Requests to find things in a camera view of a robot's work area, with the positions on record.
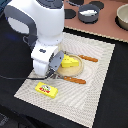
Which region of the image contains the black stove burner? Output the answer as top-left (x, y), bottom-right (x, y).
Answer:
top-left (89, 1), bottom-right (104, 10)
top-left (65, 9), bottom-right (76, 19)

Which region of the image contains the yellow cheese wedge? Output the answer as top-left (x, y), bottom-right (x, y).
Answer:
top-left (61, 55), bottom-right (79, 68)

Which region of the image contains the small grey pot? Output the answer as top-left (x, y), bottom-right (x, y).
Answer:
top-left (78, 4), bottom-right (100, 23)

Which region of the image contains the wooden handled knife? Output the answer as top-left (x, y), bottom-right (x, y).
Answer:
top-left (78, 55), bottom-right (98, 62)

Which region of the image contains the wooden handled fork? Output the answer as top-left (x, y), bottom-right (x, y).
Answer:
top-left (50, 74), bottom-right (86, 84)

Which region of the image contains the yellow butter box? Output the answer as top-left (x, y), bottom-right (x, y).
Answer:
top-left (35, 82), bottom-right (58, 98)

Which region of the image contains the beige bowl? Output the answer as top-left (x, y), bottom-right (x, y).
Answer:
top-left (117, 4), bottom-right (128, 30)

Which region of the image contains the beige woven placemat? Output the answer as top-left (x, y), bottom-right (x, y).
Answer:
top-left (15, 33), bottom-right (115, 128)

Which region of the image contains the pink toy stove board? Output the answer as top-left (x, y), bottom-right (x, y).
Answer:
top-left (65, 0), bottom-right (128, 42)

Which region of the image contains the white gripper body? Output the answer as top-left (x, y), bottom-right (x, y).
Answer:
top-left (31, 43), bottom-right (64, 77)

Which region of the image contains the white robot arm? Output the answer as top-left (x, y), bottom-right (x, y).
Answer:
top-left (4, 0), bottom-right (65, 79)

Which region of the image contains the round wooden plate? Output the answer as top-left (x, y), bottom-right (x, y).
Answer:
top-left (56, 55), bottom-right (84, 77)

